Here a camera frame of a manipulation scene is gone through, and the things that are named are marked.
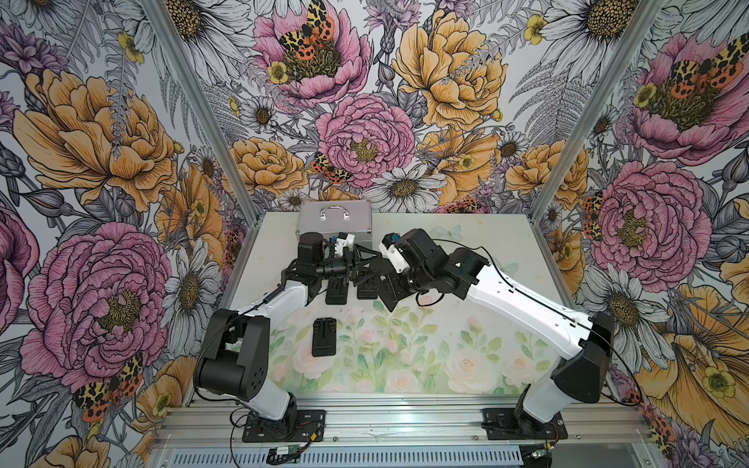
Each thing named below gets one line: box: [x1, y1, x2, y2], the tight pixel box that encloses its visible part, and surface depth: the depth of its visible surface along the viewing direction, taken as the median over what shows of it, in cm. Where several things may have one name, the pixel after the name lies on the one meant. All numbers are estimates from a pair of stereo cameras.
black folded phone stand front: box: [312, 316, 337, 357], surface depth 91 cm
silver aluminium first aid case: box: [295, 199, 374, 245], surface depth 102 cm
